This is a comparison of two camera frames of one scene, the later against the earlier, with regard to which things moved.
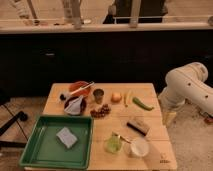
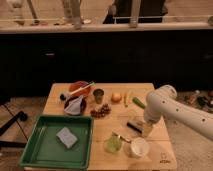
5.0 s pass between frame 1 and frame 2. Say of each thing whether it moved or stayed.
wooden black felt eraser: stayed
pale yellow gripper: moved
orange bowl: stayed
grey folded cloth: stayed
